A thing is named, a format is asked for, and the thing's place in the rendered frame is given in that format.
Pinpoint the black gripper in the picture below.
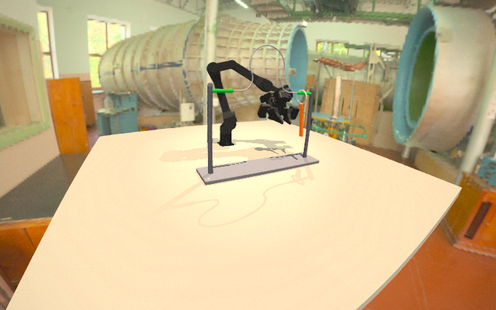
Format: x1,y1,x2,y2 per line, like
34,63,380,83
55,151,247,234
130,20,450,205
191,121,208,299
258,98,300,125

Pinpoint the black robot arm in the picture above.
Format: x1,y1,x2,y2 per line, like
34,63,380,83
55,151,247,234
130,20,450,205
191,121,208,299
207,60,293,147

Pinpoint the grey and green bent wire on two posts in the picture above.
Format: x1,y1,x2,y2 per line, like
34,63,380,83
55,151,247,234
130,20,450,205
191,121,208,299
196,56,320,185

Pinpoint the white ring with orange handle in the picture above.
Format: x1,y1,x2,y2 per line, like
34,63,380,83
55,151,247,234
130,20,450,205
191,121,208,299
297,90,307,137

